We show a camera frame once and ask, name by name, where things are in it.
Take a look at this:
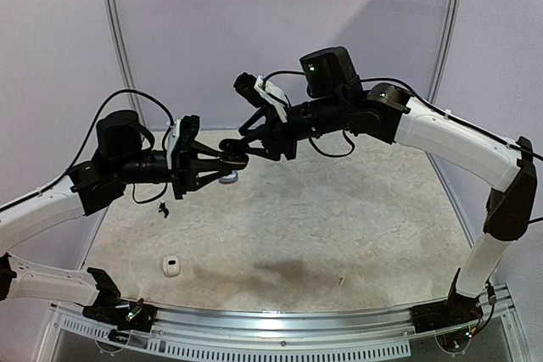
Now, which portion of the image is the purple earbud charging case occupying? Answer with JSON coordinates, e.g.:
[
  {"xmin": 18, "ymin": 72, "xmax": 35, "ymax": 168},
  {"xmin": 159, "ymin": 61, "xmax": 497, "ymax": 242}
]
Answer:
[{"xmin": 219, "ymin": 171, "xmax": 238, "ymax": 185}]

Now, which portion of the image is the black earbud charging case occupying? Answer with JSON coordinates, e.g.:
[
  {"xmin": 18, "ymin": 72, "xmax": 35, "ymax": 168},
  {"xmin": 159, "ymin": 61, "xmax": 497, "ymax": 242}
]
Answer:
[{"xmin": 219, "ymin": 139, "xmax": 249, "ymax": 170}]

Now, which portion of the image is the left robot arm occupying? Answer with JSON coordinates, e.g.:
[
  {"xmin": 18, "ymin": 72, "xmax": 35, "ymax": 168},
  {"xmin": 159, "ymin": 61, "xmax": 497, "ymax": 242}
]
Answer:
[{"xmin": 1, "ymin": 110, "xmax": 249, "ymax": 323}]

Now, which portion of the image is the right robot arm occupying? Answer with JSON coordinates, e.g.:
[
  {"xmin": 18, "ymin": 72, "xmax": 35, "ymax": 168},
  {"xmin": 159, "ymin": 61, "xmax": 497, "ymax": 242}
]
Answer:
[{"xmin": 234, "ymin": 46, "xmax": 537, "ymax": 325}]

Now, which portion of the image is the white earbud charging case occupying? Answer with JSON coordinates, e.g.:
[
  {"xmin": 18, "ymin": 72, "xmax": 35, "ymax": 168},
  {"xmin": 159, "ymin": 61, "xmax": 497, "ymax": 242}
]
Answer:
[{"xmin": 162, "ymin": 255, "xmax": 181, "ymax": 278}]

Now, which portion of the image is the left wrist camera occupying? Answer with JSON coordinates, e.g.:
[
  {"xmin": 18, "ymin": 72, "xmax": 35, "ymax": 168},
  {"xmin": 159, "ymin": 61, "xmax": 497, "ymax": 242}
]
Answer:
[{"xmin": 165, "ymin": 114, "xmax": 200, "ymax": 170}]

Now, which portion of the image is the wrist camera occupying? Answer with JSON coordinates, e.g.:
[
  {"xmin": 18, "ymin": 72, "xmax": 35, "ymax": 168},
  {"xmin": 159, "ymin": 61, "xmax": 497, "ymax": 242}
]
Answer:
[
  {"xmin": 165, "ymin": 114, "xmax": 200, "ymax": 170},
  {"xmin": 233, "ymin": 73, "xmax": 290, "ymax": 123}
]

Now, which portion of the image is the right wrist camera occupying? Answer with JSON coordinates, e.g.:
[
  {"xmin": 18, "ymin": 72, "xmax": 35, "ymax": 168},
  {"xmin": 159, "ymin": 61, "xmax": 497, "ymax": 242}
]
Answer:
[{"xmin": 233, "ymin": 73, "xmax": 290, "ymax": 123}]

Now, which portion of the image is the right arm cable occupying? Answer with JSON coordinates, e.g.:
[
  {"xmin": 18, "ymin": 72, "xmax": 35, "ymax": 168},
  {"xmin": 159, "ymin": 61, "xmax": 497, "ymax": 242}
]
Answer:
[{"xmin": 262, "ymin": 70, "xmax": 543, "ymax": 224}]

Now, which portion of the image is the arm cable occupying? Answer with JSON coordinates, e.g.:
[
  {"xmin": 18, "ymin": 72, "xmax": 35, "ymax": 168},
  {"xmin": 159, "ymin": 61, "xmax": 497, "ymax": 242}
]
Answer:
[
  {"xmin": 42, "ymin": 89, "xmax": 177, "ymax": 206},
  {"xmin": 262, "ymin": 70, "xmax": 543, "ymax": 224}
]

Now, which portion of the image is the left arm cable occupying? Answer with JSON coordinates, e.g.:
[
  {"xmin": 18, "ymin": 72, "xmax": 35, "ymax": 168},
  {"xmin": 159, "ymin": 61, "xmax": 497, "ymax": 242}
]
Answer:
[{"xmin": 42, "ymin": 89, "xmax": 177, "ymax": 206}]

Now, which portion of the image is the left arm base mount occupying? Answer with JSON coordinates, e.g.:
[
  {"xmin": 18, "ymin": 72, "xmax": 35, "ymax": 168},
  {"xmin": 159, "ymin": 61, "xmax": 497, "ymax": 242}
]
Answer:
[{"xmin": 82, "ymin": 267, "xmax": 158, "ymax": 333}]

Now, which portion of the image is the aluminium front rail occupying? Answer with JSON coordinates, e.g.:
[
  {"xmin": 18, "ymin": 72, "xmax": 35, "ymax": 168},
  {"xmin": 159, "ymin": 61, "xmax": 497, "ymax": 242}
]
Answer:
[{"xmin": 37, "ymin": 285, "xmax": 531, "ymax": 361}]

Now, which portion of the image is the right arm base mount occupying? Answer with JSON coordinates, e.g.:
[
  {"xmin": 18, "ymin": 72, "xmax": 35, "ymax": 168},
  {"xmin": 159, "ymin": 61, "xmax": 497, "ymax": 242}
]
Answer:
[{"xmin": 409, "ymin": 283, "xmax": 495, "ymax": 337}]

